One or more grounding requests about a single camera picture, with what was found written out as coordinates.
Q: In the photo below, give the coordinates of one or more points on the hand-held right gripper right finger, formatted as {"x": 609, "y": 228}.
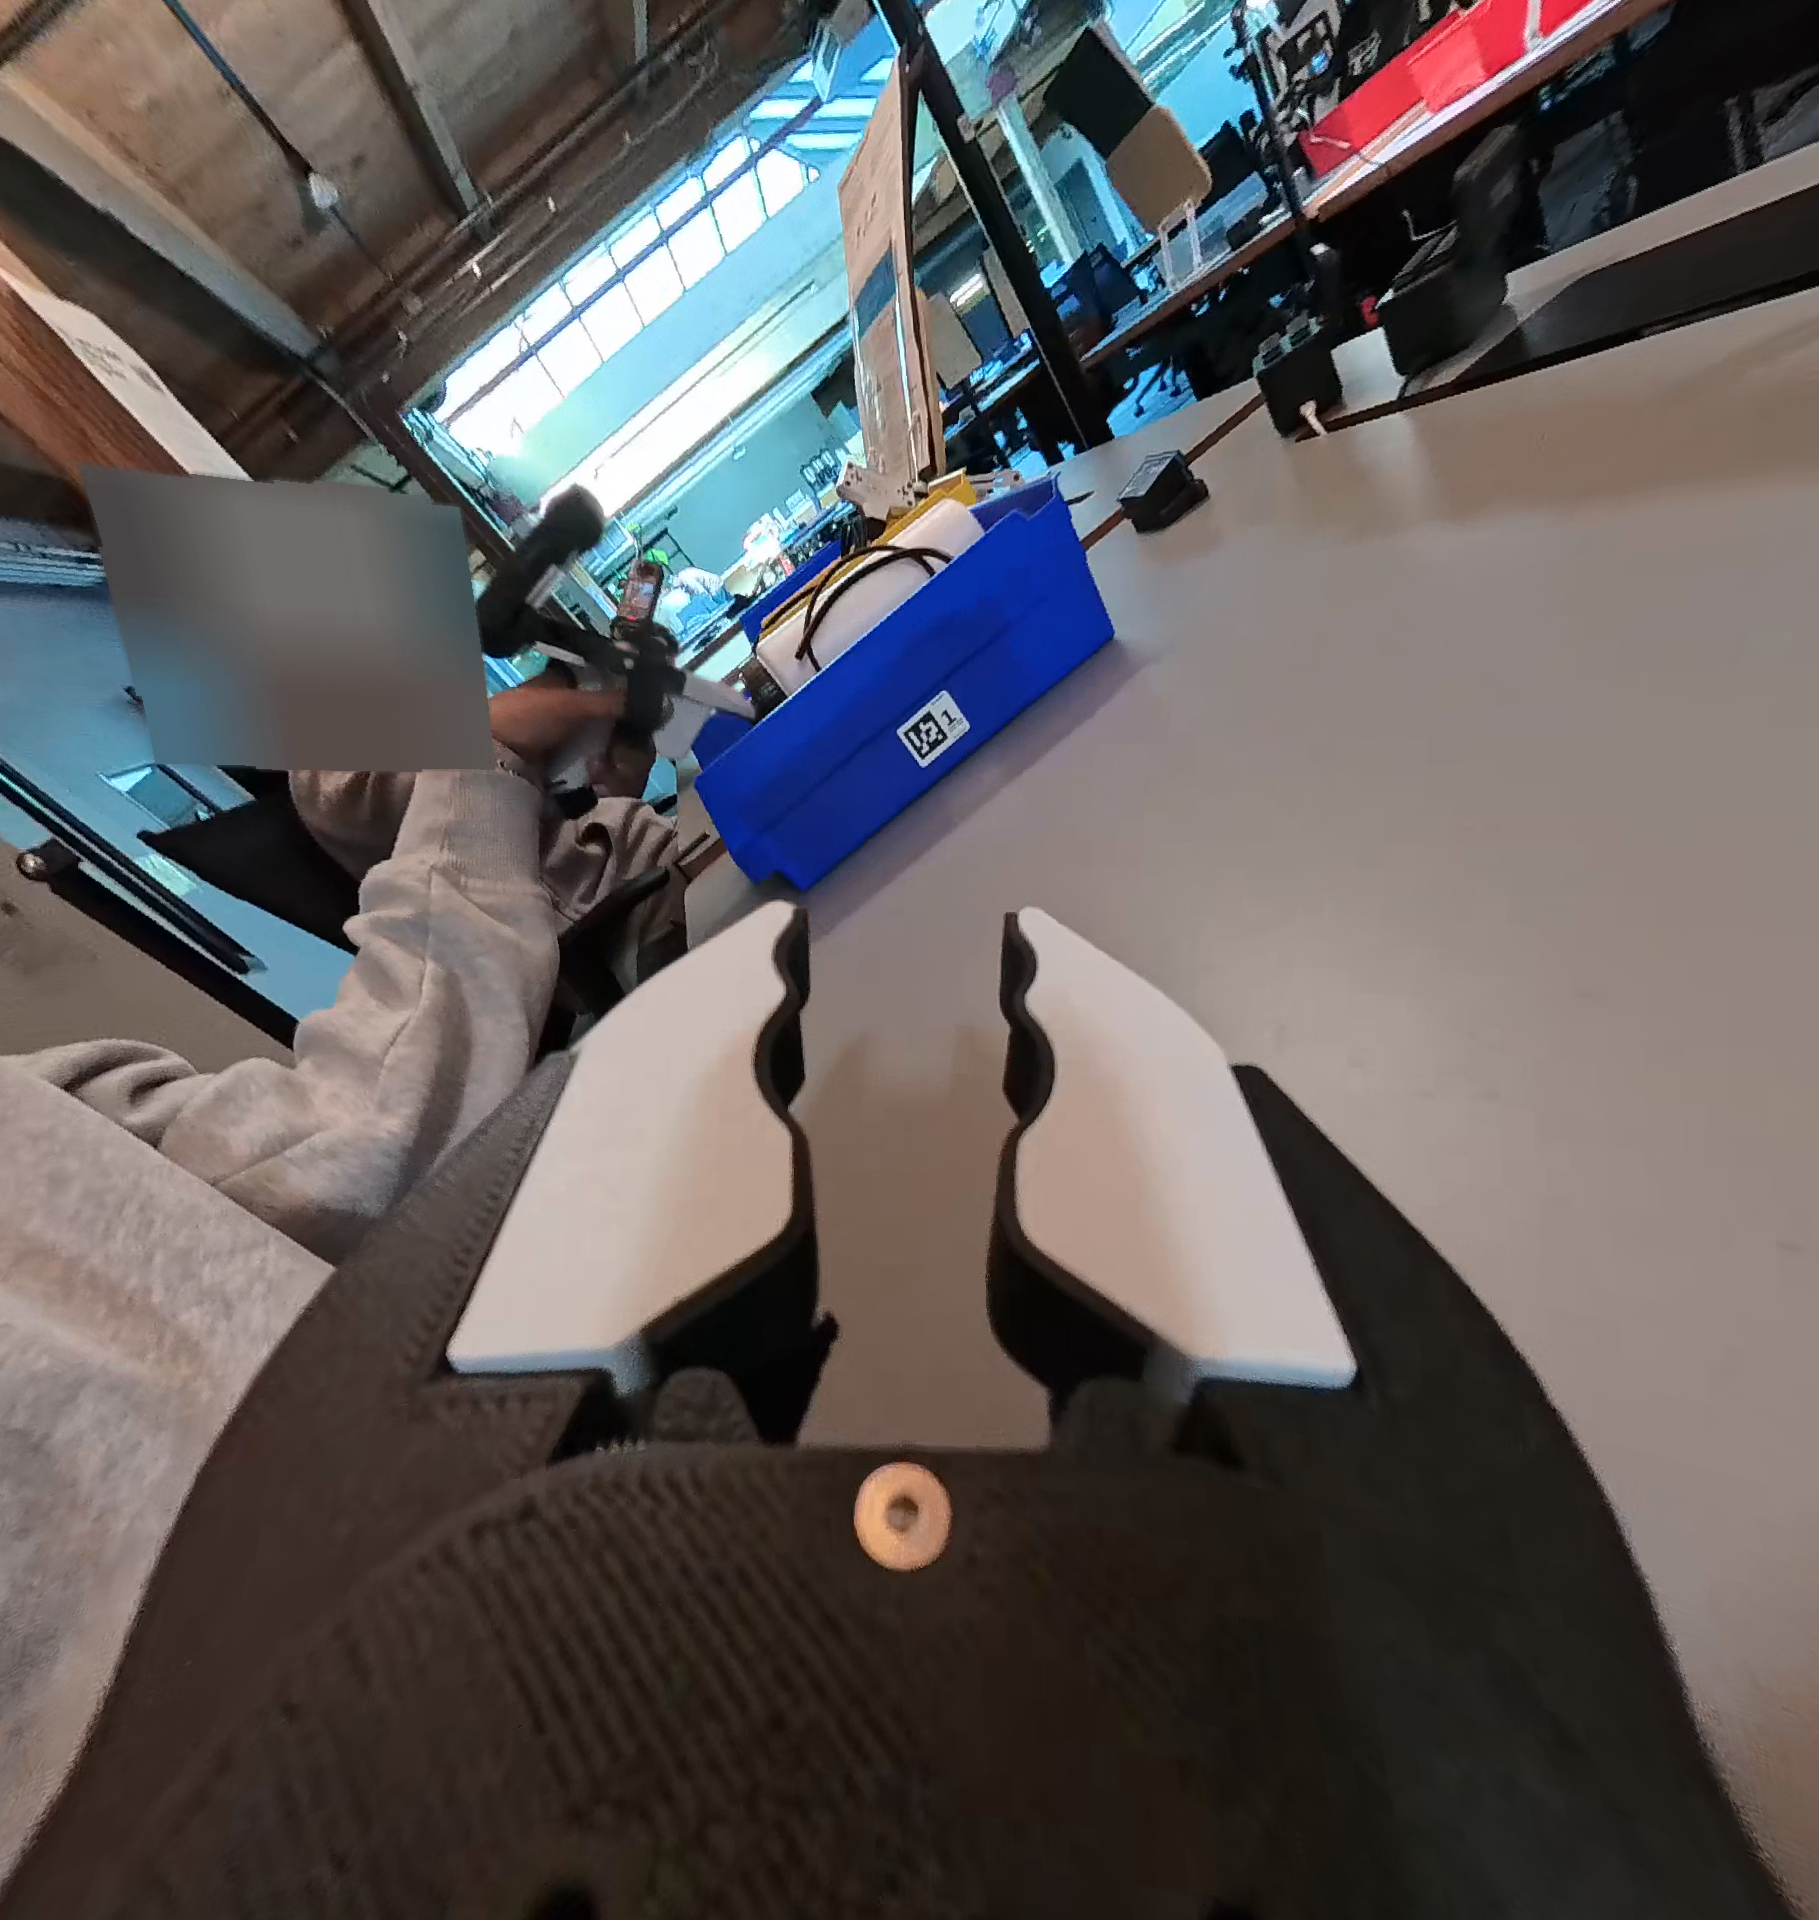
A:
{"x": 1150, "y": 1169}

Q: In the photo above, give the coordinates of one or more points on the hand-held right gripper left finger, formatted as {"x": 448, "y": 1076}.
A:
{"x": 654, "y": 1169}

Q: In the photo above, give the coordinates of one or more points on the black door bar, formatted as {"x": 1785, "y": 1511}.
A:
{"x": 175, "y": 906}

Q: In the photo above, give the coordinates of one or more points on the person's grey sweater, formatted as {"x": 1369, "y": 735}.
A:
{"x": 71, "y": 1425}

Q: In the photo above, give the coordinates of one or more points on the white box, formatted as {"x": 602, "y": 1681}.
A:
{"x": 925, "y": 541}

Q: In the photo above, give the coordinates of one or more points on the small black adapter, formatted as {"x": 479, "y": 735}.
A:
{"x": 1162, "y": 495}

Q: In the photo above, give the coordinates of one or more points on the yellow item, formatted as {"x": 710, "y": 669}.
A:
{"x": 953, "y": 487}

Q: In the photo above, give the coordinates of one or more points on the black power box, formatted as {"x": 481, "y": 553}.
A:
{"x": 1299, "y": 381}

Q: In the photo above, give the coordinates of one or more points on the black stand with marker cube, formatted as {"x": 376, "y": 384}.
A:
{"x": 1317, "y": 279}

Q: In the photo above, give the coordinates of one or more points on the standing cardboard sheet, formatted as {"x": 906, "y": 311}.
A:
{"x": 886, "y": 268}

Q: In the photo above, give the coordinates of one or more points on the black bag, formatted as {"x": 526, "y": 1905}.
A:
{"x": 1451, "y": 285}

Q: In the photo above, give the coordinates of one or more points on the white paper notice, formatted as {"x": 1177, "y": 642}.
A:
{"x": 130, "y": 375}

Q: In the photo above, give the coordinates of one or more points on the black pole with round plate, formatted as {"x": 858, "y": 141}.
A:
{"x": 995, "y": 225}

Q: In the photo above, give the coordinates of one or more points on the cardboard-backed black monitor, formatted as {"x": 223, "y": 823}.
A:
{"x": 1150, "y": 165}

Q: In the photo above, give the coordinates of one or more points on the red storage bin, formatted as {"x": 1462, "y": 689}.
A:
{"x": 1377, "y": 121}
{"x": 1496, "y": 51}

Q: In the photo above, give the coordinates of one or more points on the white plastic bracket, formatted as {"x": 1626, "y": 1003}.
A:
{"x": 867, "y": 487}

